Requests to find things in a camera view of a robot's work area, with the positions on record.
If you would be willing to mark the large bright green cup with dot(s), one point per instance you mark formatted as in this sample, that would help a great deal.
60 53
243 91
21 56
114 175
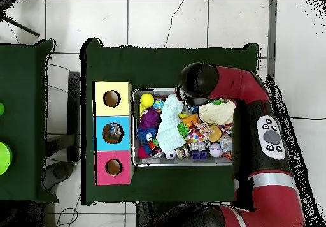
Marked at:
4 158

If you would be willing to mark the orange plastic block toy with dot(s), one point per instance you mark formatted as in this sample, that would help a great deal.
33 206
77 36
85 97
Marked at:
191 120

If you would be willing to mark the yellow smooth ball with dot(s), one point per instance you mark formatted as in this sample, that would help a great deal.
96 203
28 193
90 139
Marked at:
147 100

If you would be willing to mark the cream yellow cloth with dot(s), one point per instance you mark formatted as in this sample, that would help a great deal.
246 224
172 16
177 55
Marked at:
216 112

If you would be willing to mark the globe print ball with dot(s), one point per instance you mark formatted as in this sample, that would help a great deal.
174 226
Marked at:
158 104

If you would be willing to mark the mint green cloth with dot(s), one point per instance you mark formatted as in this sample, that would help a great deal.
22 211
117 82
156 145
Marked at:
170 125

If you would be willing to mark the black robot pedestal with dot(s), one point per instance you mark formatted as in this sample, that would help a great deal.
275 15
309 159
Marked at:
145 214

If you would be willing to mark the purple spiky ball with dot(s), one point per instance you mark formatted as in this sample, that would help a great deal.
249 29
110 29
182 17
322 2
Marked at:
149 117

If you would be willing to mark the small bright green object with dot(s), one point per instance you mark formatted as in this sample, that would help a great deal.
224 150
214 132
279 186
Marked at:
1 109

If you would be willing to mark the black and white soccer ball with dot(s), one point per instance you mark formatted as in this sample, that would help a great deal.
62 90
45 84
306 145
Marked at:
171 155

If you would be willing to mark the dark green side table cloth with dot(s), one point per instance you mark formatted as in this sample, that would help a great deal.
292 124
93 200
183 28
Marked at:
20 109

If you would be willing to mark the tan foam ball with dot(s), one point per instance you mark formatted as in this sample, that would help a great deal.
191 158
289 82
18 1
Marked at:
215 133

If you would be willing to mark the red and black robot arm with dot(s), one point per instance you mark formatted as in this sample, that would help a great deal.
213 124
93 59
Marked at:
267 199

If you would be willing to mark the wooden box with three holes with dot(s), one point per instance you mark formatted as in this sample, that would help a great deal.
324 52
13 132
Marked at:
113 111

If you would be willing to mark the shallow metal mesh bin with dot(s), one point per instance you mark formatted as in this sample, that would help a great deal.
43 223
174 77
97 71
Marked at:
163 163

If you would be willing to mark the black tripod leg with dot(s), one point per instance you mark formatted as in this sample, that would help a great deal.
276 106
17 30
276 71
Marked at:
23 28

